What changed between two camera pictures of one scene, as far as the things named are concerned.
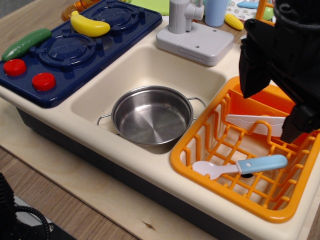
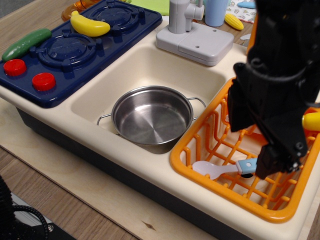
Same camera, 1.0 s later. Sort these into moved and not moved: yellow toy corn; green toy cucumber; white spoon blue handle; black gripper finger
Moved: black gripper finger
Not moved: yellow toy corn; green toy cucumber; white spoon blue handle
